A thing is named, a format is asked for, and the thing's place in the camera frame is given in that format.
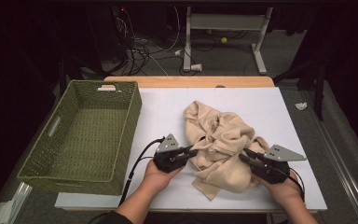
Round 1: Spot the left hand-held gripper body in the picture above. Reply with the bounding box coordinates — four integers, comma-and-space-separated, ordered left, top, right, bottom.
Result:
153, 133, 190, 174

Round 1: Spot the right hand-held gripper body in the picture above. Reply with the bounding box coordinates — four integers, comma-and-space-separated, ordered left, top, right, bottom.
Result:
250, 144, 308, 185

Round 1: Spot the beige knit sweater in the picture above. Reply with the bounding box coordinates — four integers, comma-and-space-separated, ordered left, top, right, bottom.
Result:
182, 100, 271, 202

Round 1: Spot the green woven basket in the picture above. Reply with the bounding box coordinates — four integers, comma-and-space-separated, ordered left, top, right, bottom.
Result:
17, 79, 143, 196

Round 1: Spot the person's left hand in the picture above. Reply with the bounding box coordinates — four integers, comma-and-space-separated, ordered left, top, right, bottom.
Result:
138, 160, 186, 200

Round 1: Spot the person's right hand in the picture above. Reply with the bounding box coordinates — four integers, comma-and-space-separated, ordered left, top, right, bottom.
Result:
260, 171, 306, 209

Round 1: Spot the person's black top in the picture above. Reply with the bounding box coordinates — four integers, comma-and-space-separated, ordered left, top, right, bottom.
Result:
88, 210, 134, 224

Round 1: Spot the black metal stand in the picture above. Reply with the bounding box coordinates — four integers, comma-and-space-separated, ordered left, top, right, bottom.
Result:
273, 55, 327, 122

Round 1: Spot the black computer tower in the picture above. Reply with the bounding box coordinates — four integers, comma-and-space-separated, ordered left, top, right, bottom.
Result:
110, 5, 130, 62

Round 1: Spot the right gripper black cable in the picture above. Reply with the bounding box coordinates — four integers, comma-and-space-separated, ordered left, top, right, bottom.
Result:
288, 167, 306, 203

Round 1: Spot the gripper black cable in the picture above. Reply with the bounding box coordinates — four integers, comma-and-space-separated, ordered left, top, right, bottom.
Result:
288, 167, 306, 203
117, 137, 166, 208

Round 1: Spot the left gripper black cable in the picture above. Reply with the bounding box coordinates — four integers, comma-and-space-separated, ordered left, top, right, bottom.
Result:
117, 137, 166, 208

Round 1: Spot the long aluminium rail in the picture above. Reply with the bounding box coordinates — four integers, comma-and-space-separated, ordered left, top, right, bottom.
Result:
304, 92, 358, 224

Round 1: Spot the tangle of floor cables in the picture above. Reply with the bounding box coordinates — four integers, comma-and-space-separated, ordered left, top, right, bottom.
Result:
115, 6, 181, 77

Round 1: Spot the short aluminium rail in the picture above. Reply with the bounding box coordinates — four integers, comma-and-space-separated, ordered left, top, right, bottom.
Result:
0, 181, 34, 224

